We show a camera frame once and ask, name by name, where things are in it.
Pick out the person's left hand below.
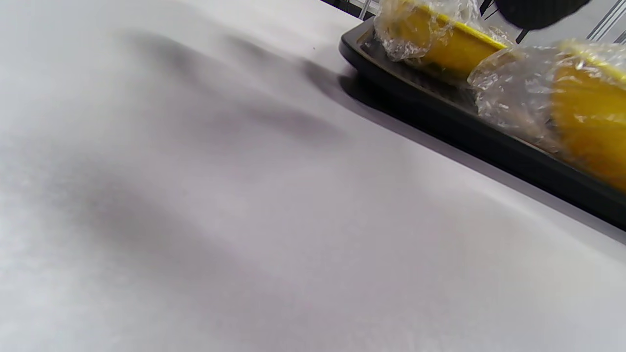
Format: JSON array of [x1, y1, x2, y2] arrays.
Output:
[[494, 0, 593, 31]]

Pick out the yellow plastic bowl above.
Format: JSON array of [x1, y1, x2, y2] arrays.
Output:
[[548, 42, 626, 192], [391, 0, 509, 81]]

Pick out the black plastic tray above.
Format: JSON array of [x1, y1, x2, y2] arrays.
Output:
[[338, 17, 626, 231]]

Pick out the clear plastic food cover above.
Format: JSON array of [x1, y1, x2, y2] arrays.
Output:
[[467, 40, 626, 162], [373, 0, 514, 84]]

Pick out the white desk aluminium legs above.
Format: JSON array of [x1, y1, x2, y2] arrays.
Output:
[[586, 0, 626, 45]]

